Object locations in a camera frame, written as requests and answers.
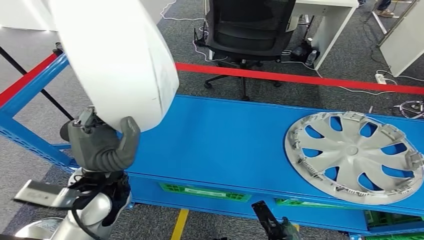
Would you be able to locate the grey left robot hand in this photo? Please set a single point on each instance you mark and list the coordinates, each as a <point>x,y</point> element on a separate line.
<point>96,149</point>

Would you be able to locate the white plastic body part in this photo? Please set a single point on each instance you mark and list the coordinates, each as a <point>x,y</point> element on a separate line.
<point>116,59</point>

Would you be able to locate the blue metal shelf rack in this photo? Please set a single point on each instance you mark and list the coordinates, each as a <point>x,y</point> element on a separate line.
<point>215,142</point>

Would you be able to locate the red barrier belt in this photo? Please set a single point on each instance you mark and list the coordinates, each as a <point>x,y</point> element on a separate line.
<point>23,82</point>
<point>298,78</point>

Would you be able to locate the grey stanchion with round base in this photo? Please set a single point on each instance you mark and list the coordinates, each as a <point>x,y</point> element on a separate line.
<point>36,228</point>

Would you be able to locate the black wifi router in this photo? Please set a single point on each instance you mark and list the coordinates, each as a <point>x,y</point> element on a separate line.
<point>200,38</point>

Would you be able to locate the black office chair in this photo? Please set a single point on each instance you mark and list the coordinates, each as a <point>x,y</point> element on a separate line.
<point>248,33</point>

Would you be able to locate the black bag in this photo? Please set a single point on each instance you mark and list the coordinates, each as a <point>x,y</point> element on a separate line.
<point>301,51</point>

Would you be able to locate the clear water bottle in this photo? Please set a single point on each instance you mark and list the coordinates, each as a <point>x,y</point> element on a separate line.
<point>311,58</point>

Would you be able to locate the grey wheel hubcap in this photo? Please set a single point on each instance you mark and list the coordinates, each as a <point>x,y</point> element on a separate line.
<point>351,152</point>

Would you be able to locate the white desk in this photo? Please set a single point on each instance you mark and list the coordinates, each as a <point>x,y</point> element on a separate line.
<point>334,30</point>

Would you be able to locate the white power strip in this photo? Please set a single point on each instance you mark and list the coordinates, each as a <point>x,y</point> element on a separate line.
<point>381,78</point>

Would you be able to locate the chrome star chair base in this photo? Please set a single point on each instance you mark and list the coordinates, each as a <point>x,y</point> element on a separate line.
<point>412,110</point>

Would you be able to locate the person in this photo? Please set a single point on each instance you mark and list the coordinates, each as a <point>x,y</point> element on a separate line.
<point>386,12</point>

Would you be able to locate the white board panel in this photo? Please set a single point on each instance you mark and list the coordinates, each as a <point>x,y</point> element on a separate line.
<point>404,43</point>

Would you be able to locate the black stanchion post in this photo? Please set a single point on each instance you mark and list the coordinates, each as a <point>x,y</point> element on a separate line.
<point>49,96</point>

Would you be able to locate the chrome stanchion post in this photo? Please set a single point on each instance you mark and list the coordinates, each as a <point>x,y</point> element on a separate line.
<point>59,48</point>

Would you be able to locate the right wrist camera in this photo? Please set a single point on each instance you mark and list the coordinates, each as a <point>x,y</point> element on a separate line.
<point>265,218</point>

